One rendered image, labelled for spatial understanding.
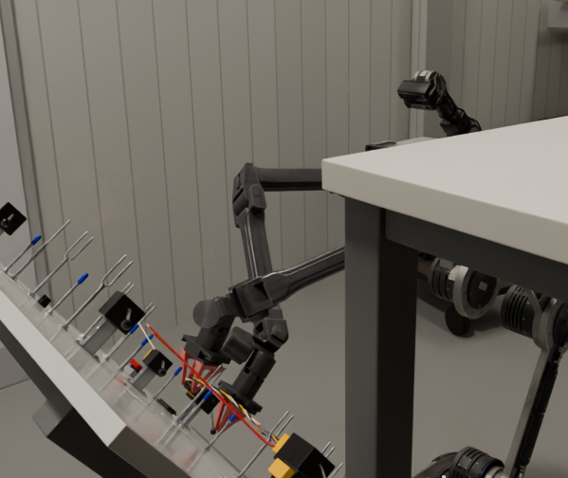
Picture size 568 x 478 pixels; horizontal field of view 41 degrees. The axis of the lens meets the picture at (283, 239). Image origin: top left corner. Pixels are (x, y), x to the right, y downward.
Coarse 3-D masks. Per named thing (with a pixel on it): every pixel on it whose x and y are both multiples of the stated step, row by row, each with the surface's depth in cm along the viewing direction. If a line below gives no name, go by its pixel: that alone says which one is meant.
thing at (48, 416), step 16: (0, 336) 96; (16, 352) 91; (32, 368) 87; (48, 384) 83; (48, 400) 64; (64, 400) 63; (32, 416) 64; (48, 416) 63; (64, 416) 62; (80, 416) 62; (48, 432) 61; (64, 432) 62; (80, 432) 63; (64, 448) 62; (80, 448) 63; (96, 448) 64; (96, 464) 64; (112, 464) 65; (128, 464) 66
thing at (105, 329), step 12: (108, 300) 106; (120, 300) 101; (108, 312) 101; (120, 312) 101; (132, 312) 102; (144, 312) 103; (108, 324) 102; (120, 324) 101; (132, 324) 102; (96, 336) 102; (108, 336) 102; (84, 348) 101; (96, 348) 102
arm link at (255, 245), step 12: (252, 192) 191; (264, 192) 192; (252, 204) 189; (264, 204) 190; (240, 216) 192; (252, 216) 190; (264, 216) 192; (240, 228) 192; (252, 228) 189; (264, 228) 190; (252, 240) 187; (264, 240) 188; (252, 252) 185; (264, 252) 186; (252, 264) 184; (264, 264) 184; (252, 276) 183; (276, 312) 178; (264, 324) 175; (276, 324) 176; (264, 336) 175; (288, 336) 176
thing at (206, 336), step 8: (208, 328) 156; (216, 328) 156; (224, 328) 156; (184, 336) 159; (192, 336) 162; (200, 336) 157; (208, 336) 156; (216, 336) 156; (224, 336) 157; (192, 344) 157; (200, 344) 156; (208, 344) 156; (216, 344) 156; (208, 352) 154; (216, 352) 157; (224, 360) 157
